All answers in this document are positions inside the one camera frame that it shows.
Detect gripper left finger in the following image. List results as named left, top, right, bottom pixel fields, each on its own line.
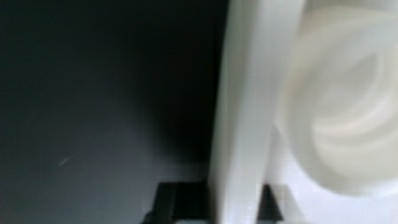
left=141, top=182, right=212, bottom=224

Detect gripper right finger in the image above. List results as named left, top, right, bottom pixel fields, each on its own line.
left=257, top=185, right=285, bottom=224

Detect white square table top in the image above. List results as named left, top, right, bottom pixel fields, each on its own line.
left=210, top=0, right=398, bottom=224

